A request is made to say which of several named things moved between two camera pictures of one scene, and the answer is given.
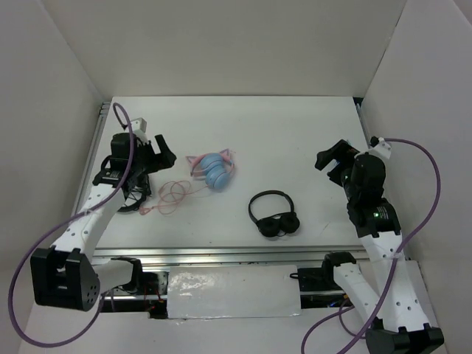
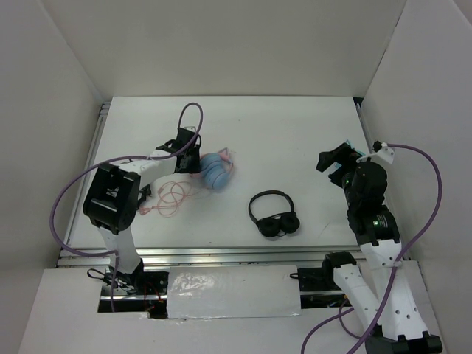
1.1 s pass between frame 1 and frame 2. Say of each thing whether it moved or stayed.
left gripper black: moved
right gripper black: stayed
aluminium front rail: stayed
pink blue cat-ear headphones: stayed
